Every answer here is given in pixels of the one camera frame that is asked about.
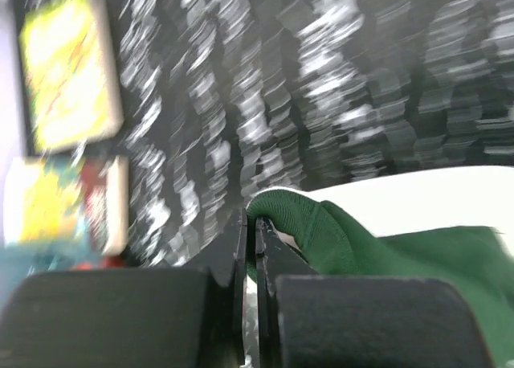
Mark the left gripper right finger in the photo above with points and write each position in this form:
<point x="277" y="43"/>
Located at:
<point x="309" y="320"/>

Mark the teal plastic bin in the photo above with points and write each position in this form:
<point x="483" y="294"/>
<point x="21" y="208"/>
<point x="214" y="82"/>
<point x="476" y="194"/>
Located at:
<point x="23" y="260"/>

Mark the white and green t-shirt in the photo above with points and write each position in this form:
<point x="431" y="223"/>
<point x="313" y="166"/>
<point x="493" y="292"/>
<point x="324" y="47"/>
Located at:
<point x="453" y="224"/>

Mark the orange t-shirt in bin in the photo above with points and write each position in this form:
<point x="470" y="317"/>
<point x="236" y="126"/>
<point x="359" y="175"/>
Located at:
<point x="105" y="262"/>

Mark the green treehouse paperback book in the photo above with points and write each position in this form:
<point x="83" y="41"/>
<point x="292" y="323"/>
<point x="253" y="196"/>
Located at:
<point x="69" y="72"/>

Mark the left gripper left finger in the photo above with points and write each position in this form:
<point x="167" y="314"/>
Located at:
<point x="187" y="316"/>

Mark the Brideshead Revisited paperback book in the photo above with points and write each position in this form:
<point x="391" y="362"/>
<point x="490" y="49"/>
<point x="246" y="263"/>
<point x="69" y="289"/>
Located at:
<point x="55" y="199"/>

